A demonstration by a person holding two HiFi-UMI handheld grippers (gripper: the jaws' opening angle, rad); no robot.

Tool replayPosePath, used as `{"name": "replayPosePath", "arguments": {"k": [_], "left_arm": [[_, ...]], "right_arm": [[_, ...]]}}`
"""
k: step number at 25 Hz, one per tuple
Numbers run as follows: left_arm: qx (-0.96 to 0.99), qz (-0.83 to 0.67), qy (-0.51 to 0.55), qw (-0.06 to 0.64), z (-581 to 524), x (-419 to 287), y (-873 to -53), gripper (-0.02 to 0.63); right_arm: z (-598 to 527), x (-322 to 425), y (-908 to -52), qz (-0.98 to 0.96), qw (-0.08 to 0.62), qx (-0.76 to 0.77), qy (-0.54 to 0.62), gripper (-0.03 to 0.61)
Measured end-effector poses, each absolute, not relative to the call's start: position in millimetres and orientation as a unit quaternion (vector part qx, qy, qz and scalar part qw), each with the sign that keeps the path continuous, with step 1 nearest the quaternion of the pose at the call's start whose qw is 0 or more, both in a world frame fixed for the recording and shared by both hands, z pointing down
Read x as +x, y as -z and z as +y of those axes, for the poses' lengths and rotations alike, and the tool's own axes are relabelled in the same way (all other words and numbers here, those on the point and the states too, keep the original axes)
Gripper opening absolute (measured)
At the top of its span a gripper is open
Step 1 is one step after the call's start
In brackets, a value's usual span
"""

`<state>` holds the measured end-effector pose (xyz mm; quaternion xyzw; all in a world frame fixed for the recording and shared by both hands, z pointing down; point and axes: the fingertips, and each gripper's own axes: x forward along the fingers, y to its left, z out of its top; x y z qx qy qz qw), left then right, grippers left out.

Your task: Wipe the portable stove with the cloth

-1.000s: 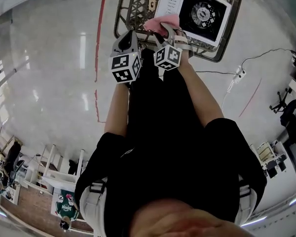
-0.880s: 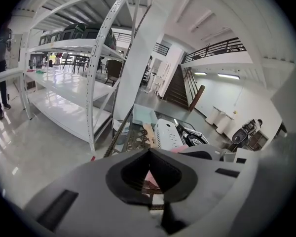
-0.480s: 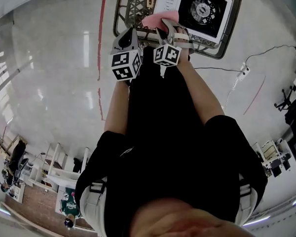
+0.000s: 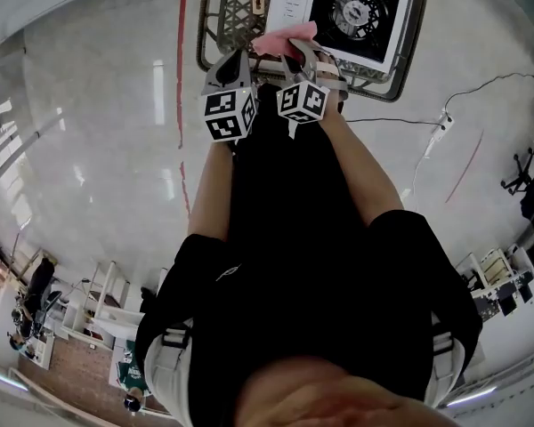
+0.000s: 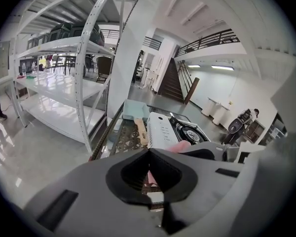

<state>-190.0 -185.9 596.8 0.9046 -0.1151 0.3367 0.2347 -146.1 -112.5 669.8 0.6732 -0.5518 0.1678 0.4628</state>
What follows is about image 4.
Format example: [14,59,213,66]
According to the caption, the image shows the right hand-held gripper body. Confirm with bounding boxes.
[275,75,351,125]

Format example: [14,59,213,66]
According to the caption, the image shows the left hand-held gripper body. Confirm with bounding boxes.
[200,79,258,144]

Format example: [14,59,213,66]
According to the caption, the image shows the pink cloth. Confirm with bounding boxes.
[251,20,320,58]

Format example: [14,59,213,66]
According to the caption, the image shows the person's right forearm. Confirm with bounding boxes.
[316,101,406,230]

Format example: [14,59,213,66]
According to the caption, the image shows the person's left forearm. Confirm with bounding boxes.
[186,139,236,243]

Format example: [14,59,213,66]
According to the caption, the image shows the person's right hand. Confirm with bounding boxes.
[314,48,345,81]

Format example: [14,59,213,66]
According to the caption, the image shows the person's black trousers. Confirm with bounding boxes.
[228,82,371,245]

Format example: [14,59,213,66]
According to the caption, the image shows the white power strip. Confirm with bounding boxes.
[430,110,456,145]

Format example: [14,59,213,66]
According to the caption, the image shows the person's black shirt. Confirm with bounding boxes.
[134,209,485,427]

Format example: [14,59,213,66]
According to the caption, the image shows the black office chair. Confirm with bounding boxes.
[499,146,534,224]

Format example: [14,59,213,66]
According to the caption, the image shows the person's white harness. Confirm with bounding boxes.
[142,311,466,427]

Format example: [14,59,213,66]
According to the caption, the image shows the person's chin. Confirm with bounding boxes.
[238,356,462,427]

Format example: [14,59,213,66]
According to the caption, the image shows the black floor cable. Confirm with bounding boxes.
[441,72,534,116]

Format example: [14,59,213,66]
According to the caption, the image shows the white table frame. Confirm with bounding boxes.
[61,259,170,350]

